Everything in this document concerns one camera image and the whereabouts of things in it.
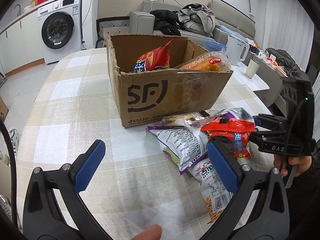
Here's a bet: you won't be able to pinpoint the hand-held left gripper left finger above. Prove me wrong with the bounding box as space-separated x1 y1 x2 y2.
22 140 107 240

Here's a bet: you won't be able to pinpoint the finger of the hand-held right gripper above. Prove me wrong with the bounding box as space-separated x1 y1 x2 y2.
252 114 288 130
249 129 288 145

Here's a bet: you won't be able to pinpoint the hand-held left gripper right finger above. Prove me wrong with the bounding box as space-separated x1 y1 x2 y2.
205 141 290 240

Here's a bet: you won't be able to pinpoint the red black snack packet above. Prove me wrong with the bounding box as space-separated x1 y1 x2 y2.
209 134 252 159

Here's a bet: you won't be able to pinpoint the crispy noodle snack packet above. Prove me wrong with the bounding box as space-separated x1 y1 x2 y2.
187 159 237 224

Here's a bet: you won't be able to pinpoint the red noodle packet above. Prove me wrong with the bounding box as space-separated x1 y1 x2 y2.
201 116 256 140

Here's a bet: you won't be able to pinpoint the clear biscuit packet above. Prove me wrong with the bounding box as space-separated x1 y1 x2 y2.
160 110 218 128

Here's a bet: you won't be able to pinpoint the orange meat floss bread packet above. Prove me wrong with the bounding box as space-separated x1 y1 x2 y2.
179 50 232 72

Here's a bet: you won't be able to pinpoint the brown cardboard box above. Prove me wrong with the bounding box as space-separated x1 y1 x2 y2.
106 34 234 128

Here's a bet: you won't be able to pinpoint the red chip bag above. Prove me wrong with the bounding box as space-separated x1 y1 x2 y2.
136 39 173 72

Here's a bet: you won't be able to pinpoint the person's right forearm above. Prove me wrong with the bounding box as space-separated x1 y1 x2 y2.
285 142 320 235

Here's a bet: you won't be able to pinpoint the person's right hand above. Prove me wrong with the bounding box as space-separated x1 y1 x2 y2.
273 154 312 178

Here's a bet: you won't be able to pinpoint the person's left hand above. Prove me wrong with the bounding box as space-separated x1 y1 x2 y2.
131 224 162 240

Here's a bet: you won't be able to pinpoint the cream cup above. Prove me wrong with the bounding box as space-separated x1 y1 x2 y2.
246 60 260 78

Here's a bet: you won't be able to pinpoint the dark jacket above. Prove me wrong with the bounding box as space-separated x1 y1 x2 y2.
265 47 308 80

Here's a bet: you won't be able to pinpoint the beige checked tablecloth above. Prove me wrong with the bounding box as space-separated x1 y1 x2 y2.
10 47 273 240

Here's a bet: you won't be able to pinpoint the white electric kettle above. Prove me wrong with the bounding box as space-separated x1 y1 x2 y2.
227 34 250 65

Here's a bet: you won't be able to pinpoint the white sneaker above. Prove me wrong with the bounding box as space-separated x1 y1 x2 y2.
7 128 21 157

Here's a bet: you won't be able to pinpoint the blue bowl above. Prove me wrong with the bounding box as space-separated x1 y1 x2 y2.
204 44 228 53
203 40 225 47

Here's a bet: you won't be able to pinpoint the light blue pillow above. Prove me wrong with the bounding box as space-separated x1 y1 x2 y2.
220 25 240 34

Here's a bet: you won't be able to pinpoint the small cardboard box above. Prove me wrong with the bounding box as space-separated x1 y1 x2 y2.
0 96 9 123

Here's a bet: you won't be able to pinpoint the grey clothes pile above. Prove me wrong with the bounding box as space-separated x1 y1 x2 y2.
176 4 220 35

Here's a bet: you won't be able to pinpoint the white kitchen base cabinets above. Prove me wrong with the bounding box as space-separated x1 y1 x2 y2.
0 10 45 77

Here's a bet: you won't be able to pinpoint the black jacket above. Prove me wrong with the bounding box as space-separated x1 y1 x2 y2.
150 9 182 37

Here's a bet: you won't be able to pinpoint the white washing machine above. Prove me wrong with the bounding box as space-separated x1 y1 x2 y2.
37 0 84 64

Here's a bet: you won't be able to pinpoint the black white patterned mat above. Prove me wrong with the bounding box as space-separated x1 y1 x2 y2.
96 16 130 48

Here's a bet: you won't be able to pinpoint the grey sofa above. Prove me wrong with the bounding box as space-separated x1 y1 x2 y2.
129 0 257 45

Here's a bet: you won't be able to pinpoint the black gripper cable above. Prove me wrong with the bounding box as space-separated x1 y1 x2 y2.
0 119 22 230

